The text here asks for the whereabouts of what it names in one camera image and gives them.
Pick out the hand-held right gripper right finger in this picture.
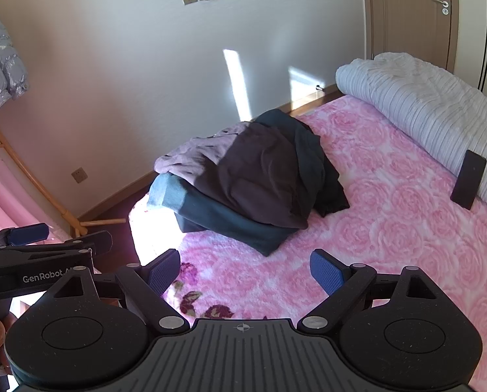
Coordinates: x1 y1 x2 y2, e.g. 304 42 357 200
297 249 442 334

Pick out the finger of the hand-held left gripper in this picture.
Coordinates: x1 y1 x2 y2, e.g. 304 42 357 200
0 223 50 254
0 231 113 260

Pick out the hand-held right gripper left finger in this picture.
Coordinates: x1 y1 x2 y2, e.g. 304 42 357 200
43 249 190 334

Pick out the dark brown sweater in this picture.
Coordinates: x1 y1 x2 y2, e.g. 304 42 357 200
203 124 310 229

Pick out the wooden coat rack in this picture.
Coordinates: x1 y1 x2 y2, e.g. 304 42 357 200
0 112 127 237

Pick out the teal folded garment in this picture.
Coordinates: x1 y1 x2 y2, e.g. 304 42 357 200
146 171 297 258

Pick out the pink rose-pattern blanket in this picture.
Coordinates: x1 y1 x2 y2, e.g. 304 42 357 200
127 94 487 392

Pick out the lilac garment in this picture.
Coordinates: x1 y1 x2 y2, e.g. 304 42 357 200
154 120 264 186

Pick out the dark green garment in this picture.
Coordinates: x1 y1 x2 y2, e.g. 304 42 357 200
254 108 350 217

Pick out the black smartphone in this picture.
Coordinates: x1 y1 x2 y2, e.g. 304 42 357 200
450 150 487 211

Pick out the silver puffer jacket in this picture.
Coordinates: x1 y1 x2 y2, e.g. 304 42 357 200
0 6 29 111

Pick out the white striped quilt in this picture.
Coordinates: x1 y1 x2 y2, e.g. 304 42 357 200
335 52 487 209

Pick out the brown wooden door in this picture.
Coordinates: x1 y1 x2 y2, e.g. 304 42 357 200
362 0 461 74

